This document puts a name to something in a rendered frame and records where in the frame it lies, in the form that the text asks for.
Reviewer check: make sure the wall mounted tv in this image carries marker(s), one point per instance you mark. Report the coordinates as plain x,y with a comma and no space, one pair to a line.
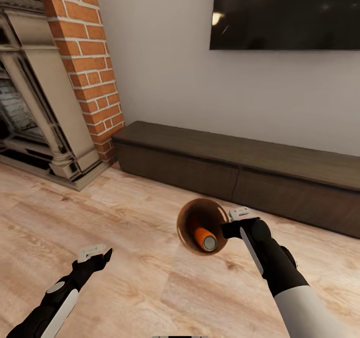
285,25

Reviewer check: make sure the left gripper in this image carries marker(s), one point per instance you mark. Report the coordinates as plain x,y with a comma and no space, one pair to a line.
94,264

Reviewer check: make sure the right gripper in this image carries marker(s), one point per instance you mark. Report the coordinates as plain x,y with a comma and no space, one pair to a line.
229,229

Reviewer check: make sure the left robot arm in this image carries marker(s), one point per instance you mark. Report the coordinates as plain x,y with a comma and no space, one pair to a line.
46,320

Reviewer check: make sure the trash can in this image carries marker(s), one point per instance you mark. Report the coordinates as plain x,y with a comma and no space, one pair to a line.
212,215

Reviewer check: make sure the cabinet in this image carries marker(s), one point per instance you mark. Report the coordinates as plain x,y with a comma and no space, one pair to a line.
317,187

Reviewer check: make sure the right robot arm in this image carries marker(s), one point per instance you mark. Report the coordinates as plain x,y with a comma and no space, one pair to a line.
301,309

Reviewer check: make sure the wood fireplace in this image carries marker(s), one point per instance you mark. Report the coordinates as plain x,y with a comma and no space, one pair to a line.
42,129

